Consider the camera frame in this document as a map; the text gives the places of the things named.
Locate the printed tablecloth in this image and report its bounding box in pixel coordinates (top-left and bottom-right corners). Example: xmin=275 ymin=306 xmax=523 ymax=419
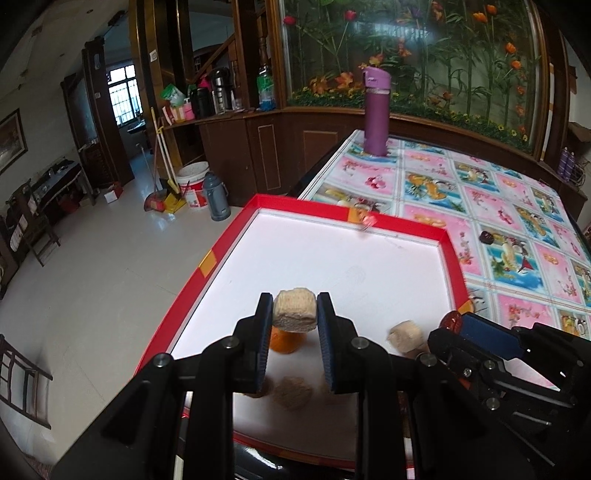
xmin=298 ymin=129 xmax=591 ymax=342

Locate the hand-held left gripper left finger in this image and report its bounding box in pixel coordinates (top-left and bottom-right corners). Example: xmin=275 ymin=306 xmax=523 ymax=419
xmin=53 ymin=292 xmax=273 ymax=480

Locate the flower wall panel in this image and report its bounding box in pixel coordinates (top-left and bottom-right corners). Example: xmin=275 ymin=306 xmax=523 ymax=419
xmin=277 ymin=0 xmax=550 ymax=153

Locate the purple water bottle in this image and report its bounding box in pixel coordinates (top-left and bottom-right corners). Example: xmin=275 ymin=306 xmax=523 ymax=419
xmin=360 ymin=66 xmax=391 ymax=157

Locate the green plastic bottle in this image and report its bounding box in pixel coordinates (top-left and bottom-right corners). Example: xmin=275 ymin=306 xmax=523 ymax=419
xmin=257 ymin=65 xmax=276 ymax=112

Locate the grey thermos jug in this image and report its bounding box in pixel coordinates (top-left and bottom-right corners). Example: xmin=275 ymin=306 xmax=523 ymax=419
xmin=203 ymin=172 xmax=230 ymax=222

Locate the small orange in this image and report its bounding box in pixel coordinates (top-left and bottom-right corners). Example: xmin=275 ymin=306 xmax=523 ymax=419
xmin=269 ymin=325 xmax=306 ymax=355

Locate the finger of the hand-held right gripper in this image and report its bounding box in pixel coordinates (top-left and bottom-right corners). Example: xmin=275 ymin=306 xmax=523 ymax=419
xmin=427 ymin=328 xmax=571 ymax=467
xmin=459 ymin=312 xmax=591 ymax=393

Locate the black silver coffee pot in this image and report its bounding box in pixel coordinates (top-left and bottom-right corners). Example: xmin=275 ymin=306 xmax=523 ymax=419
xmin=210 ymin=68 xmax=233 ymax=114

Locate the window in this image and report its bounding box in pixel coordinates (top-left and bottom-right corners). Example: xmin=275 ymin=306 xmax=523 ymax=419
xmin=107 ymin=65 xmax=141 ymax=127

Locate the white bucket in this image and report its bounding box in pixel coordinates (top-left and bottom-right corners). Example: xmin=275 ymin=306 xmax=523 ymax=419
xmin=176 ymin=161 xmax=209 ymax=210

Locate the red tray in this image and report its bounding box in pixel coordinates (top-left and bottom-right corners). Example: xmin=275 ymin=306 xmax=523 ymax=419
xmin=139 ymin=194 xmax=472 ymax=476

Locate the beige crumbly cube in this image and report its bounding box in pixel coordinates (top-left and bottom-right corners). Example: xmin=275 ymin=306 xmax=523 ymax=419
xmin=387 ymin=320 xmax=423 ymax=356
xmin=271 ymin=376 xmax=314 ymax=411
xmin=273 ymin=288 xmax=319 ymax=333

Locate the black thermos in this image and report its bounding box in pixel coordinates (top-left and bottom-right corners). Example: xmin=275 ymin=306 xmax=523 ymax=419
xmin=190 ymin=87 xmax=214 ymax=120

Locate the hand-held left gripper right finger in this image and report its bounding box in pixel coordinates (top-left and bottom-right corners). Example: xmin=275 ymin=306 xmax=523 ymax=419
xmin=318 ymin=293 xmax=550 ymax=480

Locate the green white bag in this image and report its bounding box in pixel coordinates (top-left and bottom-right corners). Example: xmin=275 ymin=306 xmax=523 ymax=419
xmin=160 ymin=84 xmax=188 ymax=108

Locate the framed picture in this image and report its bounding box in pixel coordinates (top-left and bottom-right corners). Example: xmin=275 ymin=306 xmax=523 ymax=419
xmin=0 ymin=108 xmax=28 ymax=176

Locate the dark side table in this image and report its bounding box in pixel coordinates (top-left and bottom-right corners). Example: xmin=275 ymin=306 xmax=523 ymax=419
xmin=32 ymin=159 xmax=98 ymax=213

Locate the wooden chair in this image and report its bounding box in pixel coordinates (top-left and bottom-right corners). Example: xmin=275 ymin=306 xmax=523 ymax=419
xmin=7 ymin=180 xmax=61 ymax=266
xmin=0 ymin=335 xmax=54 ymax=430

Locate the wooden cabinet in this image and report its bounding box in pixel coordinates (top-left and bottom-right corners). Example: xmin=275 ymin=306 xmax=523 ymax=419
xmin=161 ymin=108 xmax=352 ymax=208

